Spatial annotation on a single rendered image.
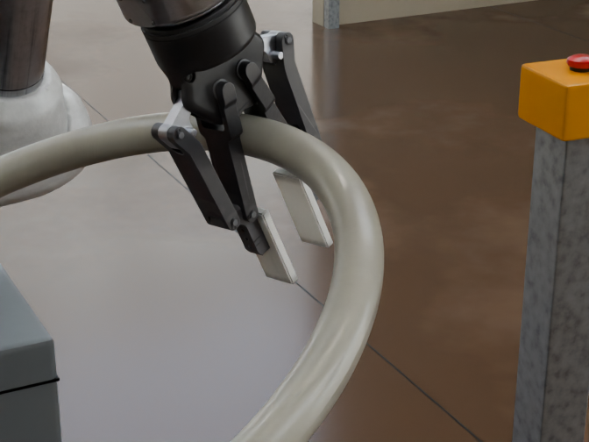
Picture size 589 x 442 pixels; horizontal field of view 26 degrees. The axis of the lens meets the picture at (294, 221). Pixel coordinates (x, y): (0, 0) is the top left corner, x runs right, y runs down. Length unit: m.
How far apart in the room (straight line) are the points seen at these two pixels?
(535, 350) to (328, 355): 1.26
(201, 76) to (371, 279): 0.23
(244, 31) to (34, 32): 0.74
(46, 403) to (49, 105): 0.38
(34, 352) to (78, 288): 2.00
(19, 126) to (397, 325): 1.92
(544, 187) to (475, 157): 2.82
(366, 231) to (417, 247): 3.11
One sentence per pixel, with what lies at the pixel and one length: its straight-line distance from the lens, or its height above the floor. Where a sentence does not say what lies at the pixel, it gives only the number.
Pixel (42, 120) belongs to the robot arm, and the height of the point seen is 1.05.
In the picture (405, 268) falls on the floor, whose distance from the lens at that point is 3.73.
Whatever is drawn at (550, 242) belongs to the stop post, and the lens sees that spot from 1.85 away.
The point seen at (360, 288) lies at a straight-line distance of 0.73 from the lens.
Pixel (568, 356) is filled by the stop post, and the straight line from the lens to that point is 1.93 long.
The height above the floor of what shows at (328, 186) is 1.27.
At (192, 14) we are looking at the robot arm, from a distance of 0.85.
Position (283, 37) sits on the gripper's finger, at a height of 1.33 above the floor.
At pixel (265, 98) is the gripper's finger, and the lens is 0.92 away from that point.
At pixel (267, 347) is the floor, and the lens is 3.29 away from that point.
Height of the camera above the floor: 1.56
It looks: 23 degrees down
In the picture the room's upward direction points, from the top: straight up
